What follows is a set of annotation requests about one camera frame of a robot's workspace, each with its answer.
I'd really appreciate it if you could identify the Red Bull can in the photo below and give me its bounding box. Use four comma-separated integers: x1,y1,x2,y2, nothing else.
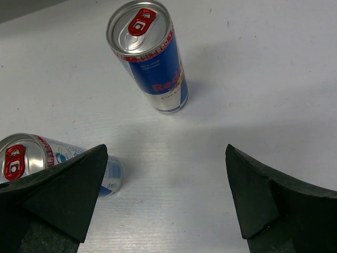
106,1,189,113
1,133,123,197

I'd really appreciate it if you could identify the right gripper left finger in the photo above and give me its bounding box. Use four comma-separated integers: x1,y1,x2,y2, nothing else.
1,144,108,252

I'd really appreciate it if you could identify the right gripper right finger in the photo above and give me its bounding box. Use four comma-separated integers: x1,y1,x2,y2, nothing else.
225,144,336,252

